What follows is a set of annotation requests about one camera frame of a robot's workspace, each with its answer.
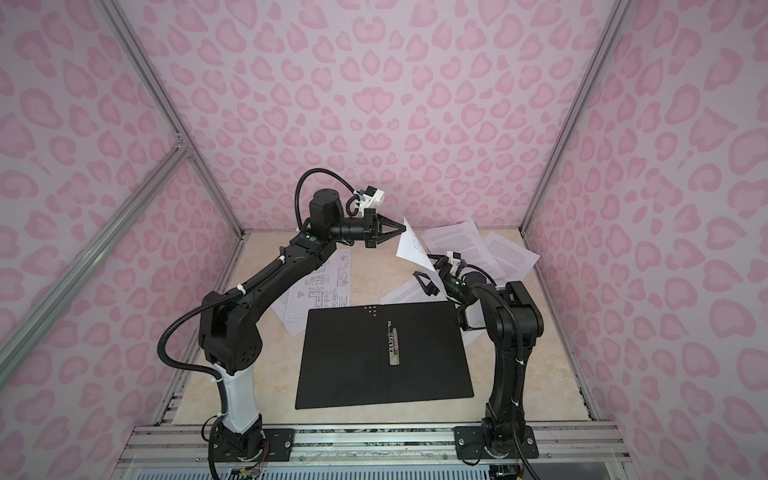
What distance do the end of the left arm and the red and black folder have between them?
0.30 m

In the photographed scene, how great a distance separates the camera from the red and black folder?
0.83 m

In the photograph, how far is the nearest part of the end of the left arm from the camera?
0.70 metres
